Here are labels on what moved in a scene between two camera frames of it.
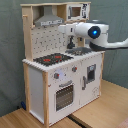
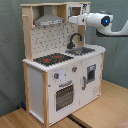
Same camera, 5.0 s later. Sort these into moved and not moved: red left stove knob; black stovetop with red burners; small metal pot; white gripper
Moved: white gripper
Not moved: red left stove knob; black stovetop with red burners; small metal pot
